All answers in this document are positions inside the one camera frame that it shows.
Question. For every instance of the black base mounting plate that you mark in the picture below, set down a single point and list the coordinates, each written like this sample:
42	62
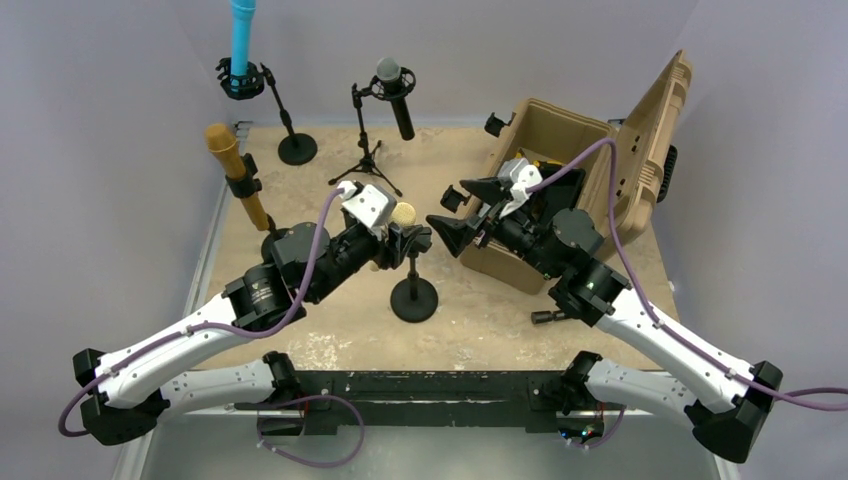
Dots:
323	402

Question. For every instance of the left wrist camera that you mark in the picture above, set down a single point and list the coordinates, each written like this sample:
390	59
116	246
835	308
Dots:
368	204

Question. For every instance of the black t-shaped adapter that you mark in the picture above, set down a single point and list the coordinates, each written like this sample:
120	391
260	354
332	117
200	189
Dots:
542	317

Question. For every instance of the blue microphone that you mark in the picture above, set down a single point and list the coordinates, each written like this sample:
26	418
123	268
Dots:
242	12

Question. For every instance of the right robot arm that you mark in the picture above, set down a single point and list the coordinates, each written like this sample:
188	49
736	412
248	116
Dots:
723	399

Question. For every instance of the tan toolbox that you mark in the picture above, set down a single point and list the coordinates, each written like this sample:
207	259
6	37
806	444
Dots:
627	190

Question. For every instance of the black grey-head microphone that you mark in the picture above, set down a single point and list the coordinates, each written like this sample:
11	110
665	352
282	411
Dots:
397	83

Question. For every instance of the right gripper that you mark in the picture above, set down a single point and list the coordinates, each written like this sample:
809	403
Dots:
458	233

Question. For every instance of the cream microphone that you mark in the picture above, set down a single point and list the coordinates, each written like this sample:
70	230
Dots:
403	214

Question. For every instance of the gold microphone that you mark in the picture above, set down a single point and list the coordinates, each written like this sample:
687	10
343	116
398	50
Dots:
235	169

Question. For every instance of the black round-base stand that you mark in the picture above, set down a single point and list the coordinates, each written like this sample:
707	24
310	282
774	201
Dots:
296	148
415	299
247	189

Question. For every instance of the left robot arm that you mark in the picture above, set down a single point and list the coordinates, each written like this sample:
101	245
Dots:
127	393

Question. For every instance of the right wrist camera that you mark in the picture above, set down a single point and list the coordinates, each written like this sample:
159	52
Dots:
521	175

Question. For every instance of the black tripod mic stand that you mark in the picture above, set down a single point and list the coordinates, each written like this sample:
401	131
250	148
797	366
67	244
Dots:
367	163

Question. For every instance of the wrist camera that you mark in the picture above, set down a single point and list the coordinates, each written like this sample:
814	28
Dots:
368	204
521	175

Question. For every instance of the black toolbox tray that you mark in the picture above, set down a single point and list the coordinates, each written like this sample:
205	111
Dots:
564	193

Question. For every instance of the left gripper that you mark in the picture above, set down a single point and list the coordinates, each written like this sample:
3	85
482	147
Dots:
397	238

